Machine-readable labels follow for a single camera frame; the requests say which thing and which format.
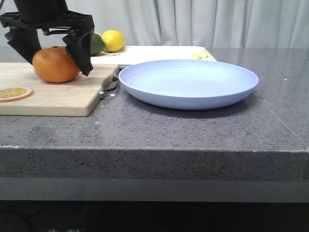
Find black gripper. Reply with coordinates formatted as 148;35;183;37
0;0;94;76

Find whole orange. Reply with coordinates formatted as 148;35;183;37
32;46;80;83

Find light blue plate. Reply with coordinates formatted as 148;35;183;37
119;59;259;110

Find white tray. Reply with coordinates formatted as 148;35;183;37
91;46;216;68

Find green lime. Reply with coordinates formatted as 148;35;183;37
90;33;105;56

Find bamboo cutting board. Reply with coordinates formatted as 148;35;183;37
0;63;119;116

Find yellow lemon right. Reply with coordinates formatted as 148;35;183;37
101;30;125;52

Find orange slice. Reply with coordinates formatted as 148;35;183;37
0;87;33;102

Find grey curtain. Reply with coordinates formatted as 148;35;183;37
0;0;309;49

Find pale yellow fruit slices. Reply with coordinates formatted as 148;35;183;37
190;52;209;60

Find metal cutting board handle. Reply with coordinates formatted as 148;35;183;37
99;73;120;100

